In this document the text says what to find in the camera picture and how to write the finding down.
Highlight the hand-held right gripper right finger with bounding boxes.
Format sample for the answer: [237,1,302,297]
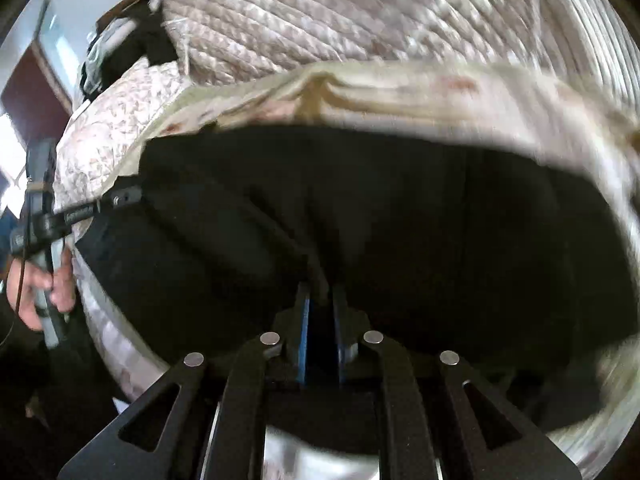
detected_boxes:
[332,284,583,480]

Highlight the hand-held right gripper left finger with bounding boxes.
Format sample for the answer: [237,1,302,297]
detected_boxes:
[57,282,313,480]

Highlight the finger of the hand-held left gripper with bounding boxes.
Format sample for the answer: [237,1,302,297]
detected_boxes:
[52,185,144,227]

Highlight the person's dark clothing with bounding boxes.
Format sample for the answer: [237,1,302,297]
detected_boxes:
[0,305,132,480]

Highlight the thin black cable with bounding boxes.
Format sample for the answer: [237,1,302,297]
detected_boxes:
[11,180,38,318]

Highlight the person's left hand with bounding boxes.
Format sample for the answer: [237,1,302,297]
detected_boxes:
[7,250,78,332]

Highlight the dark red door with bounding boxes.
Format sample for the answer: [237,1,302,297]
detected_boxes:
[0,35,74,122]

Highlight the dark cloth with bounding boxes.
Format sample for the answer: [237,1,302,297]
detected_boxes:
[82,0,179,102]

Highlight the beige quilted bedspread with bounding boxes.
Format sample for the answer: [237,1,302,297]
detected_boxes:
[150,0,640,126]

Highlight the fluffy cream printed blanket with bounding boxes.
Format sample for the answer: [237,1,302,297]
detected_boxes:
[75,57,640,480]

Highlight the floral quilted cover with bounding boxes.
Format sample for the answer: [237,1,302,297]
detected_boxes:
[54,57,197,213]

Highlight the black pants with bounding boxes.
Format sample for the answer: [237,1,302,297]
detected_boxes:
[74,122,640,456]

